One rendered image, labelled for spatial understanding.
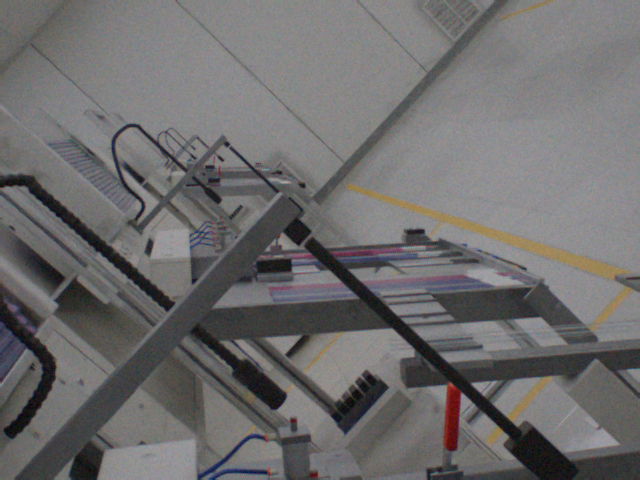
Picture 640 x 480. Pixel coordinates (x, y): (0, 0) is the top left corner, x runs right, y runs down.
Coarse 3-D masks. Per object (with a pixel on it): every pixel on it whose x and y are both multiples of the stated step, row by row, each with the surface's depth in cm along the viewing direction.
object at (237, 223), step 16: (112, 112) 625; (144, 128) 644; (160, 144) 647; (192, 160) 700; (208, 176) 645; (224, 176) 647; (240, 176) 649; (256, 176) 650; (160, 192) 641; (240, 208) 702; (256, 208) 689; (304, 208) 730; (240, 224) 663; (288, 240) 660
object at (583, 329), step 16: (624, 320) 103; (432, 336) 100; (448, 336) 100; (464, 336) 100; (480, 336) 100; (496, 336) 100; (512, 336) 100; (528, 336) 101; (544, 336) 101; (560, 336) 101; (576, 336) 101
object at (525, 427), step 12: (528, 432) 52; (540, 432) 52; (504, 444) 53; (516, 444) 52; (528, 444) 52; (540, 444) 52; (552, 444) 52; (516, 456) 52; (528, 456) 52; (540, 456) 52; (552, 456) 52; (564, 456) 52; (528, 468) 52; (540, 468) 52; (552, 468) 52; (564, 468) 52; (576, 468) 53
